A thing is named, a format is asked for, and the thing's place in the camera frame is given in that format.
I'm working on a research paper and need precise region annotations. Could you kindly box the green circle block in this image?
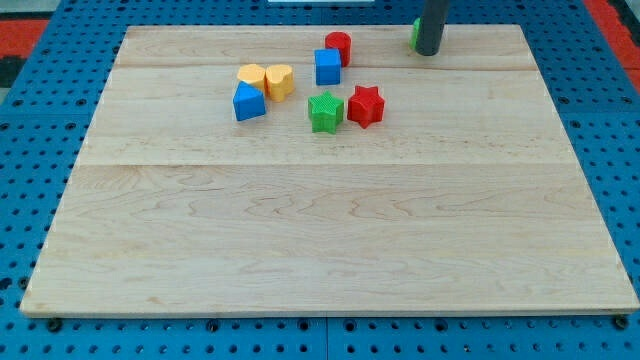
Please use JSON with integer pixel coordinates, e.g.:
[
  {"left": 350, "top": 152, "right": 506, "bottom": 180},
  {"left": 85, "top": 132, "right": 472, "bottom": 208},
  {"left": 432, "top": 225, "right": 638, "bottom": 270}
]
[{"left": 409, "top": 17, "right": 421, "bottom": 51}]

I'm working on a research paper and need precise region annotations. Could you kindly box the green star block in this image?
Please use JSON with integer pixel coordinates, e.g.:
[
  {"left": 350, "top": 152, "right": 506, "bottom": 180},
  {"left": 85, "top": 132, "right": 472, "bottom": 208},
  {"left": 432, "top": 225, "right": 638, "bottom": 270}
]
[{"left": 308, "top": 91, "right": 344, "bottom": 134}]

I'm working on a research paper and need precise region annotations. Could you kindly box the red star block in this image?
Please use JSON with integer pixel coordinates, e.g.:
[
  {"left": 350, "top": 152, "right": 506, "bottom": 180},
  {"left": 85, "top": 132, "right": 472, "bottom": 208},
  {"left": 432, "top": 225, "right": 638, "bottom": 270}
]
[{"left": 347, "top": 85, "right": 385, "bottom": 129}]

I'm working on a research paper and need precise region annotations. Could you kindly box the blue triangle block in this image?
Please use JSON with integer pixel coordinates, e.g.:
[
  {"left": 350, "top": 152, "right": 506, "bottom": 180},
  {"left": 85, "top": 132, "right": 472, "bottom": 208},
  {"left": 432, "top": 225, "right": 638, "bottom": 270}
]
[{"left": 232, "top": 81, "right": 266, "bottom": 121}]

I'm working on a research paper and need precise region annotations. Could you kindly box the yellow heart block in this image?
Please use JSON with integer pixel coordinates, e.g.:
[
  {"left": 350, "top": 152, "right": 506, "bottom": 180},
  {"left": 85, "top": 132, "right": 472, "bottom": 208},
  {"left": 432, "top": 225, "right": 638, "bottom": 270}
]
[{"left": 266, "top": 64, "right": 295, "bottom": 102}]

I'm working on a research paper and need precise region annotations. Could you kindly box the blue cube block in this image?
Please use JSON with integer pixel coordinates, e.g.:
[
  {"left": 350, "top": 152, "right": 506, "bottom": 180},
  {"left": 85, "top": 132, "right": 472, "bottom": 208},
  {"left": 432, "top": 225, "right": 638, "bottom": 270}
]
[{"left": 314, "top": 48, "right": 342, "bottom": 85}]

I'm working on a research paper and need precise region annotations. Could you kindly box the red cylinder block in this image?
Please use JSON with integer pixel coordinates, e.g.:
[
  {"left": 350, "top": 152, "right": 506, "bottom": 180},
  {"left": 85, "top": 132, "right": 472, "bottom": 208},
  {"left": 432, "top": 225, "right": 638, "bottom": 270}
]
[{"left": 324, "top": 31, "right": 352, "bottom": 67}]

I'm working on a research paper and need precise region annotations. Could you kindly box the light wooden board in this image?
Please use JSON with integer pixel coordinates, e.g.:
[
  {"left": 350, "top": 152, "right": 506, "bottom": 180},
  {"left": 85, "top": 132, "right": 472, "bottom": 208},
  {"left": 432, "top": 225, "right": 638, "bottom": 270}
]
[{"left": 21, "top": 25, "right": 639, "bottom": 318}]

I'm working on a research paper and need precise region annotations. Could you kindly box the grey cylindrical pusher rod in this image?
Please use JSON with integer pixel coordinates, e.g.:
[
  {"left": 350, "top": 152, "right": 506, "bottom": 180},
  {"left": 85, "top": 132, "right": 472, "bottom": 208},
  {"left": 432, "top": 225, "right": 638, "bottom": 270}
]
[{"left": 415, "top": 0, "right": 450, "bottom": 56}]

